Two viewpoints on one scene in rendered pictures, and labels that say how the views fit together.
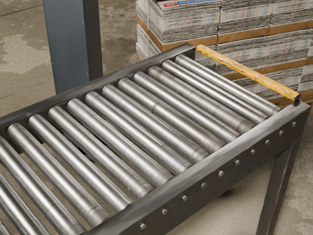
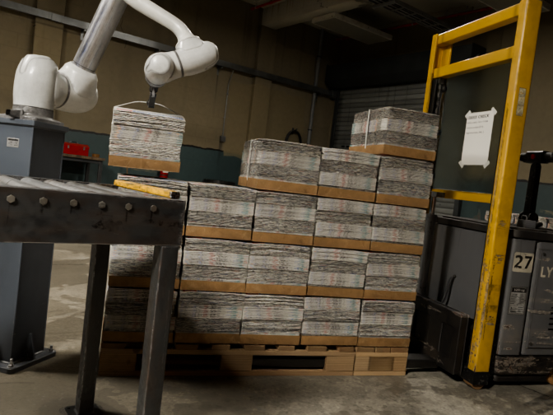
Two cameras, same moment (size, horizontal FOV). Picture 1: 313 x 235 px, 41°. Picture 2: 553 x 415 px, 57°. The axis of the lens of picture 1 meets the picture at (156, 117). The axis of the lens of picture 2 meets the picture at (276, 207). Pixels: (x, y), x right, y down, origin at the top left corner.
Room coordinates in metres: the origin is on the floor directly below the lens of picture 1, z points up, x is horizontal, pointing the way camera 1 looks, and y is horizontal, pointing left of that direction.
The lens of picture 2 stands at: (-0.26, -0.82, 0.88)
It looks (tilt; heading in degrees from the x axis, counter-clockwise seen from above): 3 degrees down; 4
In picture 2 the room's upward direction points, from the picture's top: 7 degrees clockwise
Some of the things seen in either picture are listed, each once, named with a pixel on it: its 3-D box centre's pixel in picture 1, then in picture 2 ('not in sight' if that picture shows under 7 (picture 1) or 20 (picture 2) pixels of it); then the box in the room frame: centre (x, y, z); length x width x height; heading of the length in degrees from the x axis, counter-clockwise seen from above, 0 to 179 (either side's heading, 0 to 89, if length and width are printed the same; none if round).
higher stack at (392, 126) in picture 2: not in sight; (378, 239); (2.40, -1.16, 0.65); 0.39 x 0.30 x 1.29; 22
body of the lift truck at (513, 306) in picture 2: not in sight; (498, 293); (2.70, -1.90, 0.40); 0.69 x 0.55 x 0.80; 22
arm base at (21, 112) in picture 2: not in sight; (29, 114); (1.76, 0.39, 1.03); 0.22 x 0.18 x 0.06; 168
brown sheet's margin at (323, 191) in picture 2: not in sight; (331, 192); (2.29, -0.89, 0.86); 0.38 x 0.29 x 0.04; 21
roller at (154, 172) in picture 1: (116, 141); not in sight; (0.90, 0.11, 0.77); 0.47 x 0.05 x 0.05; 42
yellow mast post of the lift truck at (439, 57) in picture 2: not in sight; (423, 183); (2.87, -1.44, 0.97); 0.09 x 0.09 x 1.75; 22
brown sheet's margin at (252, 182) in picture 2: not in sight; (275, 185); (2.19, -0.61, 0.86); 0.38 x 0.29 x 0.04; 21
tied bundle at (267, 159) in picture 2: not in sight; (277, 167); (2.19, -0.61, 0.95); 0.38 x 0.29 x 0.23; 21
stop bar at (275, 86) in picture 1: (244, 70); (144, 188); (1.25, -0.30, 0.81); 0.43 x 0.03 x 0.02; 42
